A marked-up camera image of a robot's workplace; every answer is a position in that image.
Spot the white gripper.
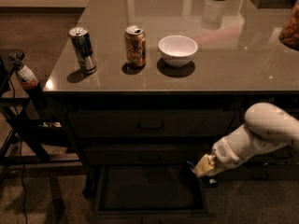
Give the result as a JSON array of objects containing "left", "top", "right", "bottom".
[{"left": 193, "top": 137, "right": 247, "bottom": 178}]

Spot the blue rxbar blueberry bar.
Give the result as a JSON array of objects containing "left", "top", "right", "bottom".
[{"left": 187, "top": 161, "right": 218, "bottom": 188}]

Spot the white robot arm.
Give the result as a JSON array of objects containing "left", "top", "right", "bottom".
[{"left": 192, "top": 103, "right": 299, "bottom": 178}]

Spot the bottom right drawer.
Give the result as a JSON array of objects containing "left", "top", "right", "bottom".
[{"left": 217, "top": 165, "right": 299, "bottom": 181}]

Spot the top right drawer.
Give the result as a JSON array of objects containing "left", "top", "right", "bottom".
[{"left": 235, "top": 103, "right": 299, "bottom": 142}]

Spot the middle right drawer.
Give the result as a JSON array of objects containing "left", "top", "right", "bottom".
[{"left": 232, "top": 146, "right": 299, "bottom": 165}]

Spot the open bottom drawer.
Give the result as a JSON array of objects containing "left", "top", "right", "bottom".
[{"left": 88, "top": 165, "right": 215, "bottom": 224}]

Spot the middle left drawer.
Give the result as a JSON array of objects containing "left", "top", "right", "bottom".
[{"left": 84, "top": 144, "right": 209, "bottom": 165}]

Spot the top left drawer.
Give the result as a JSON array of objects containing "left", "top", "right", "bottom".
[{"left": 67, "top": 109, "right": 234, "bottom": 138}]

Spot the white bowl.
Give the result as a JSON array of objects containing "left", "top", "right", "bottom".
[{"left": 158, "top": 35, "right": 198, "bottom": 68}]

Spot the orange soda can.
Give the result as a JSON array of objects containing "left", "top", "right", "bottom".
[{"left": 124, "top": 25, "right": 146, "bottom": 67}]

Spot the blue silver energy drink can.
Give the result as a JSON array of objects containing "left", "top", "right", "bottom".
[{"left": 69, "top": 27, "right": 96, "bottom": 74}]

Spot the black side table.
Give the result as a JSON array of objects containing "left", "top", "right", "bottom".
[{"left": 0, "top": 49, "right": 79, "bottom": 181}]

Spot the dark soda bottle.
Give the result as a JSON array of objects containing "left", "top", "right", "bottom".
[{"left": 8, "top": 53, "right": 48, "bottom": 109}]

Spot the black cable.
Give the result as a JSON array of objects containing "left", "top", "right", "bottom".
[{"left": 6, "top": 66, "right": 30, "bottom": 224}]

